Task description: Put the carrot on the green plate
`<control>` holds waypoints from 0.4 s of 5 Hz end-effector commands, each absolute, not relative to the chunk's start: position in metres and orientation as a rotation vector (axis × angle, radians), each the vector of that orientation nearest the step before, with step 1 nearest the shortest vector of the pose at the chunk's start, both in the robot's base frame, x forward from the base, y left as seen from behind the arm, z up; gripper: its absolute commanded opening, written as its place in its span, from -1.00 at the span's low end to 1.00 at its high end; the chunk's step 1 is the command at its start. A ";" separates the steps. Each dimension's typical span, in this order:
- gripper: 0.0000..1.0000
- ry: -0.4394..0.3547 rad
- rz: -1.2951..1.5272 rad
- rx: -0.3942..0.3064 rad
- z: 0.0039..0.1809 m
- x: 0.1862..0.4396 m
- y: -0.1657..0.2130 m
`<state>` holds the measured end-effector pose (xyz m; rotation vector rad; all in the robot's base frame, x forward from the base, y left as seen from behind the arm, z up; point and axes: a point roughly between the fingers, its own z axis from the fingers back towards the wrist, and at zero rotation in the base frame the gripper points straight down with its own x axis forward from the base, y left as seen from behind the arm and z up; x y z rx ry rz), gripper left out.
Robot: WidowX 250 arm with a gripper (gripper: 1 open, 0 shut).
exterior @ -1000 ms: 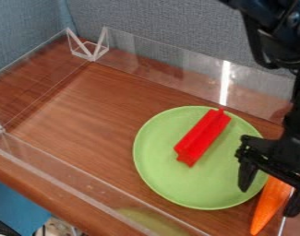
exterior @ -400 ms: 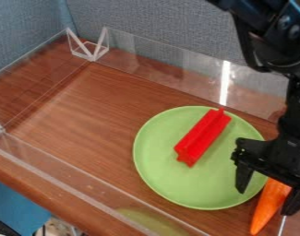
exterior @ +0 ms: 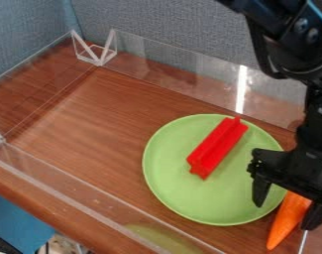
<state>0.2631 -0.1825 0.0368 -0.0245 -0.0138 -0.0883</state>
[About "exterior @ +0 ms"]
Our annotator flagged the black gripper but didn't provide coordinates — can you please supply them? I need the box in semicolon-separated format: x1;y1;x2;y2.
246;149;322;230

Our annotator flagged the orange toy carrot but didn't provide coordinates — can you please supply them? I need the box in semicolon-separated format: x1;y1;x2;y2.
266;191;312;250

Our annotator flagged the green plate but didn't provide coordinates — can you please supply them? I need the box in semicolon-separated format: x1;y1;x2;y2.
142;114;286;226

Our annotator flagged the red plastic block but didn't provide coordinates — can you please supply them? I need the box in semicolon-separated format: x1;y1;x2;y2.
186;117;248;180

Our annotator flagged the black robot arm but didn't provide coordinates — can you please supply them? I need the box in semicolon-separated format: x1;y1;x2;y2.
217;0;322;230

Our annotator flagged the clear acrylic enclosure wall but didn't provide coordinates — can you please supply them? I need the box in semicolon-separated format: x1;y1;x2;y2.
0;28;322;254

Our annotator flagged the clear acrylic corner bracket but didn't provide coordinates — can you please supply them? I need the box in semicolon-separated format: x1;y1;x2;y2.
72;30;118;66

